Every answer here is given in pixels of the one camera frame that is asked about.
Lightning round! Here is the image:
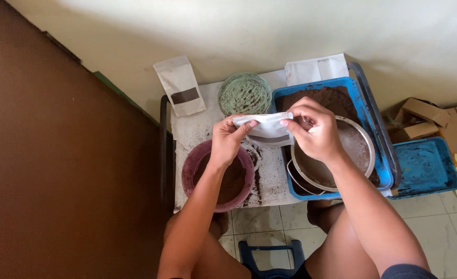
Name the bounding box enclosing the person's right hand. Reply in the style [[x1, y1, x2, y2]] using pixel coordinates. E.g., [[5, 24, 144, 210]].
[[280, 97, 347, 164]]

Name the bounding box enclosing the blue plastic stool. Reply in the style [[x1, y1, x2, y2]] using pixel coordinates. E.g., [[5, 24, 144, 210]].
[[238, 239, 306, 279]]

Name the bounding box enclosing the white paper table cover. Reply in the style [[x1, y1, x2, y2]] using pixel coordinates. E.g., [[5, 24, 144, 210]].
[[170, 70, 303, 212]]

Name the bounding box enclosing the brown cardboard box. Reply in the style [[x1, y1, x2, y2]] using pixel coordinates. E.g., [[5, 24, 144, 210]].
[[383, 97, 457, 156]]

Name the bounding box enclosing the round metal sieve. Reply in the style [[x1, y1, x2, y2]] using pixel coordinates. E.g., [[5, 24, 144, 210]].
[[286, 115, 376, 196]]

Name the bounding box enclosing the dark framed table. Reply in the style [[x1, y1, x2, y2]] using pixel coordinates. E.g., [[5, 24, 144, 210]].
[[159, 61, 403, 213]]

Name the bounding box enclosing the white paper pouch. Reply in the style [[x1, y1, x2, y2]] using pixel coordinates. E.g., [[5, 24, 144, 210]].
[[232, 112, 296, 148]]

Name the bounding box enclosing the brown wooden door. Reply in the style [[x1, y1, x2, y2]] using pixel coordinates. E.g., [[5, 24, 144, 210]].
[[0, 0, 175, 279]]

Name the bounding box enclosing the brown powder in blue tub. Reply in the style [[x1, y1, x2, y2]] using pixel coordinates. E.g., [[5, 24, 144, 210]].
[[276, 86, 381, 187]]

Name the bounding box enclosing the person's left hand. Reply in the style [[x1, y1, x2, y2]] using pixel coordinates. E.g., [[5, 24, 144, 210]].
[[210, 114, 258, 168]]

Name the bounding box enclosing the white pouch with brown window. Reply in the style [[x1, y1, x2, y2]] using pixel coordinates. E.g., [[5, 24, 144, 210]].
[[153, 55, 206, 118]]

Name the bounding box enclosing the person's leg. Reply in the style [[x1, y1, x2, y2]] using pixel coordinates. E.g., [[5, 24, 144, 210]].
[[162, 211, 253, 279], [304, 199, 381, 279]]

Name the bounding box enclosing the person's right leg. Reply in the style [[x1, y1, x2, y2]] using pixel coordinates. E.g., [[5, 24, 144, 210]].
[[304, 199, 381, 279]]

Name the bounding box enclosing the brown powder in purple bowl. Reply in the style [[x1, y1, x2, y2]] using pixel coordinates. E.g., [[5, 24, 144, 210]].
[[193, 152, 248, 205]]

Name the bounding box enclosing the purple plastic bowl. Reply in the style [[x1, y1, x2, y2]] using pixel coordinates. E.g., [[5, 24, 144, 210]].
[[181, 139, 255, 213]]

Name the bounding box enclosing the dark grey shirt sleeve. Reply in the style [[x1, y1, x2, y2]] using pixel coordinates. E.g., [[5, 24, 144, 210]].
[[381, 264, 439, 279]]

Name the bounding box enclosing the blue plastic tub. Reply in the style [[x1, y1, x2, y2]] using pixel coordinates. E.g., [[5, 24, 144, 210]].
[[271, 77, 395, 201]]

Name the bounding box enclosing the blue plastic lid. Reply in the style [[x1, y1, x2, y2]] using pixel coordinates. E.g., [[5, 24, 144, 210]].
[[389, 136, 457, 200]]

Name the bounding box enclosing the stack of white pouches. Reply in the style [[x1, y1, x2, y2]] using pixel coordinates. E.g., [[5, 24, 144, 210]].
[[284, 53, 350, 87]]

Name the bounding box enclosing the person's left leg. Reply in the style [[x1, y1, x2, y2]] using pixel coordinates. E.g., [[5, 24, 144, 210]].
[[162, 211, 253, 279]]

